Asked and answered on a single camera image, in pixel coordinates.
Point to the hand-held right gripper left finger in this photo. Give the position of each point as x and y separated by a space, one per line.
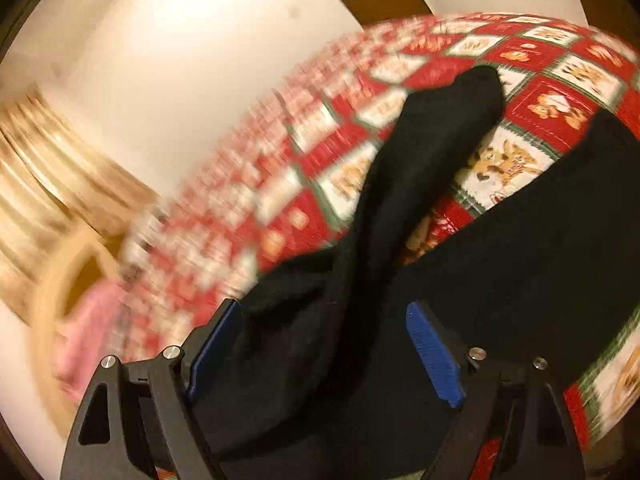
212 342

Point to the black pants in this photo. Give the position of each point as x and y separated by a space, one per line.
380 240

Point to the red checkered printed blanket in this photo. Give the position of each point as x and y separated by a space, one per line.
515 160

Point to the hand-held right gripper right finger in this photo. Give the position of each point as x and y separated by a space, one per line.
434 355

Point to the cream round headboard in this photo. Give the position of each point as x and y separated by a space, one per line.
52 305

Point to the pink folded blanket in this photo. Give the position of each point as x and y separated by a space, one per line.
90 335

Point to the beige patterned curtain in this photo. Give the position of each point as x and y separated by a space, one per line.
47 180

